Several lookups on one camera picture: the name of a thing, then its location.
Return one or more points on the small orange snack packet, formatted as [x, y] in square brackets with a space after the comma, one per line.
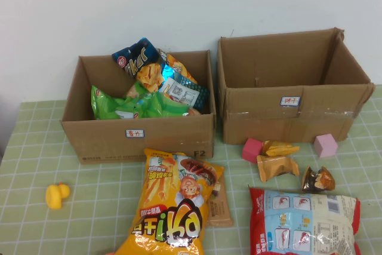
[280, 149]

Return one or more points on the taped cardboard box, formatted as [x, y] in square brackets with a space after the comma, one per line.
[262, 126]

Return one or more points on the orange and blue chip bag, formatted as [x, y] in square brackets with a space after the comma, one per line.
[179, 67]

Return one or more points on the brown flat cracker packet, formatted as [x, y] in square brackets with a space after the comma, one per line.
[221, 213]

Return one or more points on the blue dotted snack bag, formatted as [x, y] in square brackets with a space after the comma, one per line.
[179, 93]

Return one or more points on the yellow rubber duck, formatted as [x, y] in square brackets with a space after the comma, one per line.
[56, 196]

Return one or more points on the dark pink cube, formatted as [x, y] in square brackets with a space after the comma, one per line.
[250, 150]

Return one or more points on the large yellow chip bag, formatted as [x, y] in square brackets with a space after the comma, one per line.
[167, 195]

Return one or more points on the red white shrimp chip bag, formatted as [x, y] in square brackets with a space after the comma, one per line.
[304, 225]

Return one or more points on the light pink cube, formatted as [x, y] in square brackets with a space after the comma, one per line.
[325, 146]

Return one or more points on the cardboard box printed F2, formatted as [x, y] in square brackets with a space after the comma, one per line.
[101, 144]

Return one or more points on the dark blue chip bag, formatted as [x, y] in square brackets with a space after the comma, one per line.
[134, 58]

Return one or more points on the tan biscuit packet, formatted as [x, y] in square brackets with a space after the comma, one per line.
[274, 167]

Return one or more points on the green checkered tablecloth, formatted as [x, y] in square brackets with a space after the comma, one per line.
[30, 231]

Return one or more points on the white handwritten label sticker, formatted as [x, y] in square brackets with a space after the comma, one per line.
[134, 133]
[290, 101]

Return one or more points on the black orange triangular snack packet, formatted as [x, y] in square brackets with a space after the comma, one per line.
[317, 180]

